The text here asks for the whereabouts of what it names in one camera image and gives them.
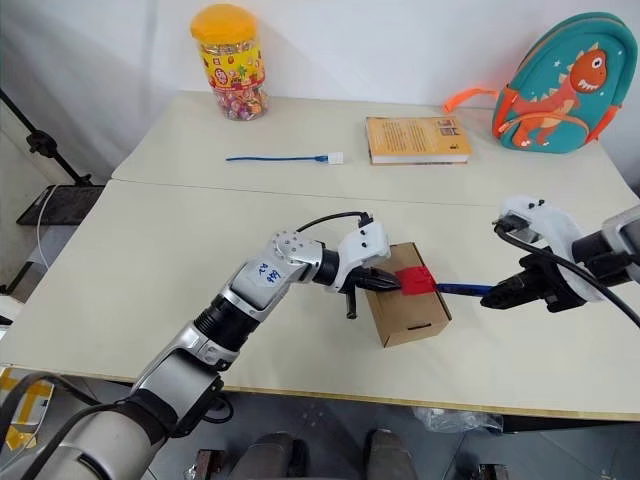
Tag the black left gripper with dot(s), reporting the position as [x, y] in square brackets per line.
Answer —
[351, 302]

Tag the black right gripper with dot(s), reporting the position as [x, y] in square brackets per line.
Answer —
[545, 280]

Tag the blue pen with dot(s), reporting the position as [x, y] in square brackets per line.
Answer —
[462, 289]

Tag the brown cardboard box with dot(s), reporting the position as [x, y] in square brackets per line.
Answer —
[410, 320]

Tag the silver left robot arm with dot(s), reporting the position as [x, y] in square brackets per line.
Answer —
[260, 285]

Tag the red tape patch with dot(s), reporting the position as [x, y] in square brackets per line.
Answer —
[416, 281]

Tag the small white plug adapter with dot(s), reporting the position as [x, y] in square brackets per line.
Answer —
[335, 158]

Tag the clear plastic bag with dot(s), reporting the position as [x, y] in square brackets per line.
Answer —
[457, 420]

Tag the orange cover book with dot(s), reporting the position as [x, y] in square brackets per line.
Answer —
[415, 137]

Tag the dark grey rounded shape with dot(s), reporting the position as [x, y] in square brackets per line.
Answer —
[277, 457]
[390, 455]

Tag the teal dinosaur backpack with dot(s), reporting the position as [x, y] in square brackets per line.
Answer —
[565, 95]

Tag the candy jar with yellow lid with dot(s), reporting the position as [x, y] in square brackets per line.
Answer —
[235, 65]

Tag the black stand pole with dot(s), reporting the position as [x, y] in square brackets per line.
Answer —
[45, 145]

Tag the carton with yellow tape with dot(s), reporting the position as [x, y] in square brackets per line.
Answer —
[25, 405]

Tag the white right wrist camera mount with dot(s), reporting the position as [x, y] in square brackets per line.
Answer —
[550, 220]

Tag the metal floor bracket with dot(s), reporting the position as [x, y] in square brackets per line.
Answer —
[492, 472]
[209, 465]

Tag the black stand base plate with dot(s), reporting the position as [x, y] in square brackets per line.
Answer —
[62, 205]

